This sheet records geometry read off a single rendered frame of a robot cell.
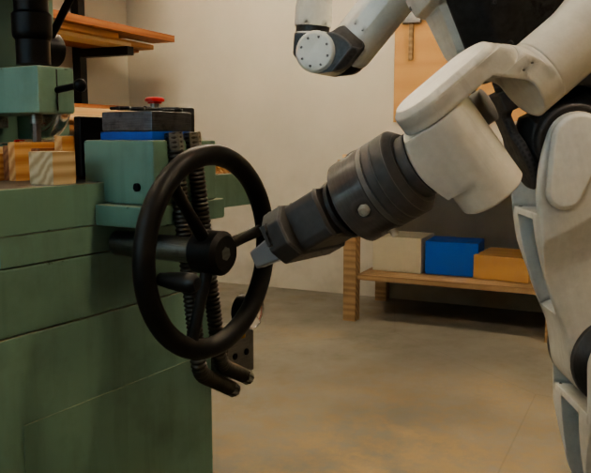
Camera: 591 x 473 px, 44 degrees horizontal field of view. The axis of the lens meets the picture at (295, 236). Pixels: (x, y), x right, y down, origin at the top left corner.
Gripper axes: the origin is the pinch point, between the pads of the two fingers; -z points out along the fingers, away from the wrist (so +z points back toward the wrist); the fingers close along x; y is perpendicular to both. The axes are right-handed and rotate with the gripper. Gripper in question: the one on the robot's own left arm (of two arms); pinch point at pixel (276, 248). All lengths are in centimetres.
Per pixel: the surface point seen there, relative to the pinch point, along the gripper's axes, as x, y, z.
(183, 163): 4.0, 16.0, -10.0
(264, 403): 148, -18, -130
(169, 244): 9.3, 9.9, -21.9
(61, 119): 22, 43, -44
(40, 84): 7, 41, -31
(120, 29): 238, 200, -191
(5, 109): 7, 42, -39
